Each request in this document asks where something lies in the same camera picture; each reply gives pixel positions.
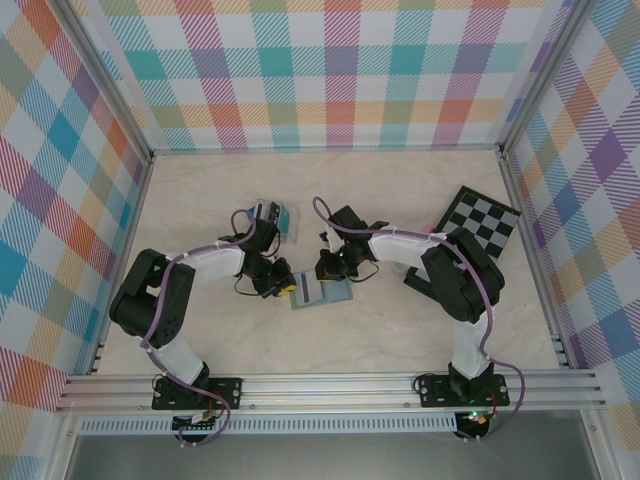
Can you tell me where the grey card dark stripe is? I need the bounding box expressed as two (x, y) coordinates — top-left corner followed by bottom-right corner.
(297, 272), (322, 307)

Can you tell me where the green card holder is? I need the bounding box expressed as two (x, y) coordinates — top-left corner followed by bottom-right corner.
(289, 269), (355, 312)

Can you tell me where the clear acrylic card stand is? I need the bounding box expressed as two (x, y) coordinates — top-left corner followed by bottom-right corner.
(252, 198), (303, 245)

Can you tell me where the black grey chessboard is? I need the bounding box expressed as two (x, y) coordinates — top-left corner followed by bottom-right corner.
(403, 185), (521, 301)

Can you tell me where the small circuit board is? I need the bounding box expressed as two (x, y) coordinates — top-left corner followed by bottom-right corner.
(172, 412), (221, 434)
(458, 409), (494, 432)

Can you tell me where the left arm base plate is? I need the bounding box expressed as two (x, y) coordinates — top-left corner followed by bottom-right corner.
(152, 377), (244, 411)

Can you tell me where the long aluminium rail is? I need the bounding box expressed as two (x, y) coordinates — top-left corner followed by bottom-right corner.
(54, 372), (609, 414)

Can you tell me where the thin aluminium wall rail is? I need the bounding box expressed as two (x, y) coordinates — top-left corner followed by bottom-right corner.
(149, 144), (504, 157)

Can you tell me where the slotted white cable duct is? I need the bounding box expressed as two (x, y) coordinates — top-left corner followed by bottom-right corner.
(79, 413), (459, 435)

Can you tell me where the aluminium side rail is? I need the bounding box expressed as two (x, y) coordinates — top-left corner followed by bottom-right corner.
(88, 154), (156, 376)
(499, 149), (571, 370)

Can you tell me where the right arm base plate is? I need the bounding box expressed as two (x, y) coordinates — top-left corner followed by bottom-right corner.
(417, 373), (511, 409)

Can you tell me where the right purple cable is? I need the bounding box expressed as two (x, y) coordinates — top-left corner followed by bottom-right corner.
(312, 195), (526, 444)

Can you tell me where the aluminium frame post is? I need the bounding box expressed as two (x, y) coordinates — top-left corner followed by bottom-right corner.
(57, 0), (156, 164)
(498, 0), (590, 160)

